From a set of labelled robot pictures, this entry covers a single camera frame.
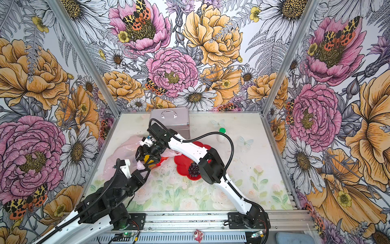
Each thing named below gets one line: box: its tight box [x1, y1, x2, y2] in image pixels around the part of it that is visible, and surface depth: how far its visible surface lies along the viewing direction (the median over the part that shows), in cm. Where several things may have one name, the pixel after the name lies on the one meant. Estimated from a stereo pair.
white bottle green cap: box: [216, 127, 228, 144], surface depth 106 cm
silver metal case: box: [150, 107, 191, 141], surface depth 99 cm
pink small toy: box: [193, 229, 204, 243], surface depth 69 cm
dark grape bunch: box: [188, 162, 201, 178], surface depth 89 cm
